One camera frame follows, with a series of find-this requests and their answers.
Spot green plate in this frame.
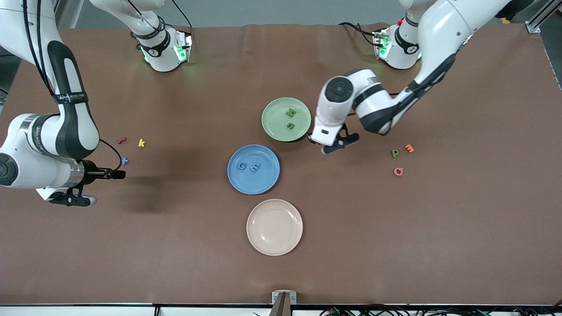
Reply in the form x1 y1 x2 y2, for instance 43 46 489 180
261 97 312 142

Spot blue plate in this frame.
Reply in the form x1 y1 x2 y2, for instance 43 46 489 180
227 144 281 195

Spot brown table mat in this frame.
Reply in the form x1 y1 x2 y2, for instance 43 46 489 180
0 23 562 305

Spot beige plate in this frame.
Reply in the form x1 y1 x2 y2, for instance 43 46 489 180
246 199 303 256

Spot black camera cable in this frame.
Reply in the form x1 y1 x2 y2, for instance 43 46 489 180
21 0 123 171

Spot black base cable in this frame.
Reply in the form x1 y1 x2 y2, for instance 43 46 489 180
338 22 379 47

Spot white table edge rail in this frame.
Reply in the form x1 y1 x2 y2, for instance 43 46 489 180
0 305 562 316

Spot aluminium frame profile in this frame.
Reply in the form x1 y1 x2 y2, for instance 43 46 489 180
525 0 562 35
53 0 84 29

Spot silver camera mount bracket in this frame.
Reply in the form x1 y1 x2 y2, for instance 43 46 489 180
269 290 297 316

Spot tangled cables bundle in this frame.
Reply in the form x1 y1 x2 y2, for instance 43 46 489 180
318 304 562 316

